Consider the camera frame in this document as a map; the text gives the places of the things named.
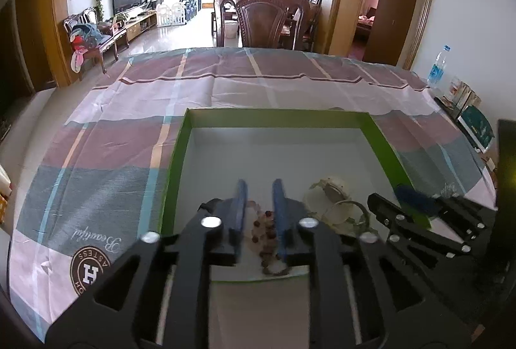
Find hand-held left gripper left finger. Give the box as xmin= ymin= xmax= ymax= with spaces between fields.
xmin=42 ymin=179 xmax=248 ymax=349

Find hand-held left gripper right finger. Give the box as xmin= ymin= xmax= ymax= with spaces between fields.
xmin=271 ymin=178 xmax=473 ymax=349

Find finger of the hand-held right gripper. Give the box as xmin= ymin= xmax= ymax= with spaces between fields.
xmin=396 ymin=185 xmax=498 ymax=233
xmin=368 ymin=193 xmax=490 ymax=293

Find red bead bracelet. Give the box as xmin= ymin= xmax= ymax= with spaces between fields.
xmin=247 ymin=199 xmax=293 ymax=276

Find silver bangle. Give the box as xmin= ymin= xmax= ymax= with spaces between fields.
xmin=331 ymin=201 xmax=372 ymax=229

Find green cardboard box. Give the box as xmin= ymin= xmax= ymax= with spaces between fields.
xmin=155 ymin=107 xmax=434 ymax=287

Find small upright cartons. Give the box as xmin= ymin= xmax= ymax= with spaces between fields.
xmin=445 ymin=77 xmax=482 ymax=109

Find plaid tablecloth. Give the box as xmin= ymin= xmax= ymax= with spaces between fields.
xmin=8 ymin=48 xmax=498 ymax=335

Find clear water bottle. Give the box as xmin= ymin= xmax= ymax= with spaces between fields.
xmin=427 ymin=45 xmax=451 ymax=89

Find carved wooden dining chair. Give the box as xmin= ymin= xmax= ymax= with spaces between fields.
xmin=213 ymin=0 xmax=322 ymax=52

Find white baby fence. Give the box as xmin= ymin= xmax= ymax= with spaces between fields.
xmin=156 ymin=0 xmax=202 ymax=27

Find wooden television cabinet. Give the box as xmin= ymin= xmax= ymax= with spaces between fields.
xmin=117 ymin=8 xmax=158 ymax=40

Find dark wooden armchair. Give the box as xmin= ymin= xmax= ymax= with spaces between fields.
xmin=63 ymin=6 xmax=130 ymax=81

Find pile of clothes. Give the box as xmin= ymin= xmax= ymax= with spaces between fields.
xmin=69 ymin=24 xmax=104 ymax=73

